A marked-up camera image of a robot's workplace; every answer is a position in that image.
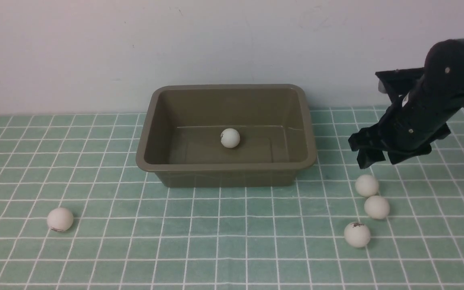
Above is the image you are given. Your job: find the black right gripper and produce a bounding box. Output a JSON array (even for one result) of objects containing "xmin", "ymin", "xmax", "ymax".
[{"xmin": 348, "ymin": 91, "xmax": 464, "ymax": 169}]

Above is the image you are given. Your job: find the white ball with logo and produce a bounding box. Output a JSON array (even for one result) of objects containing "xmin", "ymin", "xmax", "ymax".
[{"xmin": 355, "ymin": 174, "xmax": 379, "ymax": 198}]

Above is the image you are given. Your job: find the plain white ball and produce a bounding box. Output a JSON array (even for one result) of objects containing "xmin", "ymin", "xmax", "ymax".
[{"xmin": 363, "ymin": 196, "xmax": 390, "ymax": 219}]

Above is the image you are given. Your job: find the white ball front logo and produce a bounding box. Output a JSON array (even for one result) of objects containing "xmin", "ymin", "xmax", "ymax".
[{"xmin": 343, "ymin": 222, "xmax": 371, "ymax": 248}]

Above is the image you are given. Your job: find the white ball bin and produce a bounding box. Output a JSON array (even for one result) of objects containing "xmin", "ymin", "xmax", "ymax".
[{"xmin": 220, "ymin": 128, "xmax": 240, "ymax": 149}]

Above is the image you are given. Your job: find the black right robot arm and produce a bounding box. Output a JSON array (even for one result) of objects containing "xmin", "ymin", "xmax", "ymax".
[{"xmin": 348, "ymin": 39, "xmax": 464, "ymax": 169}]

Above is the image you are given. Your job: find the olive plastic storage bin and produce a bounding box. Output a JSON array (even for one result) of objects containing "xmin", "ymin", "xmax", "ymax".
[{"xmin": 136, "ymin": 84, "xmax": 317, "ymax": 188}]

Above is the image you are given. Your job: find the green checkered tablecloth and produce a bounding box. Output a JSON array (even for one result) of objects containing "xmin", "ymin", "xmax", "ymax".
[{"xmin": 0, "ymin": 107, "xmax": 464, "ymax": 290}]

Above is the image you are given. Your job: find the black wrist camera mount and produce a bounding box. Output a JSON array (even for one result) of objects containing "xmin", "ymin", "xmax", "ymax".
[{"xmin": 375, "ymin": 67, "xmax": 424, "ymax": 103}]

